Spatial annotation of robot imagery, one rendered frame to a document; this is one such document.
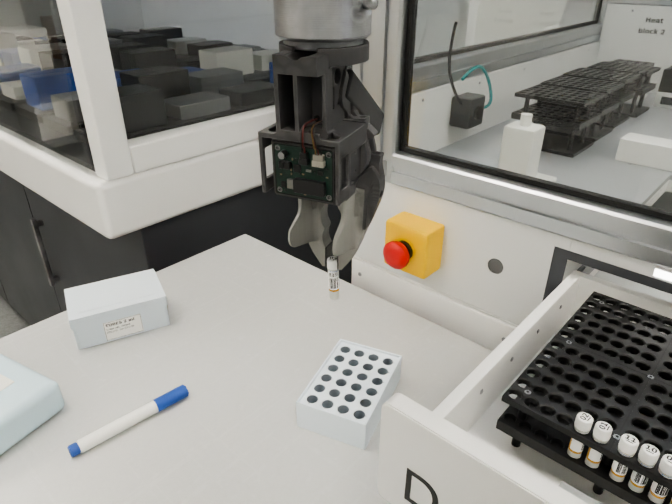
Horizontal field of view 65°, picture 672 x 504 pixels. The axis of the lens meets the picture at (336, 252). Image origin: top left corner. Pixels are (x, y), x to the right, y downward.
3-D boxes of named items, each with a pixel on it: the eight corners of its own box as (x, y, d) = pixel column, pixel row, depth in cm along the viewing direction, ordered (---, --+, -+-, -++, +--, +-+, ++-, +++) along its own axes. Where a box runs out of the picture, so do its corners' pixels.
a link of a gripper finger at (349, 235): (317, 291, 49) (310, 199, 45) (343, 262, 54) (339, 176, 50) (348, 298, 48) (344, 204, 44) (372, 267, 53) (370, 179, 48)
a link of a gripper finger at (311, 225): (277, 280, 51) (275, 191, 46) (305, 252, 55) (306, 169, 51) (306, 289, 50) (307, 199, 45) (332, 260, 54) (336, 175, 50)
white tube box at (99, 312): (77, 351, 73) (68, 320, 70) (72, 318, 79) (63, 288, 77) (171, 325, 78) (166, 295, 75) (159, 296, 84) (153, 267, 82)
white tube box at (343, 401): (365, 450, 58) (366, 425, 56) (296, 426, 61) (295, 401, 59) (400, 378, 68) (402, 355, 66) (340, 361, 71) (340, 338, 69)
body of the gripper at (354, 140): (259, 199, 45) (247, 48, 39) (305, 166, 52) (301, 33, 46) (342, 214, 42) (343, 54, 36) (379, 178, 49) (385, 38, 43)
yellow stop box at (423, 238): (421, 283, 73) (425, 236, 70) (380, 265, 77) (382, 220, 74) (441, 269, 76) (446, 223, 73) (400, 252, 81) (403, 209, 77)
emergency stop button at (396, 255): (402, 275, 72) (404, 249, 70) (379, 265, 74) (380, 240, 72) (415, 267, 74) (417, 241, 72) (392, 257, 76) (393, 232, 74)
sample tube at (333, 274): (337, 301, 54) (336, 262, 52) (326, 299, 55) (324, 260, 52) (342, 295, 55) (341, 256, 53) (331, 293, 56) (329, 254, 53)
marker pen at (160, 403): (74, 461, 57) (70, 451, 56) (68, 452, 58) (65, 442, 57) (190, 398, 65) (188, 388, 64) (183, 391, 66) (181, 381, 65)
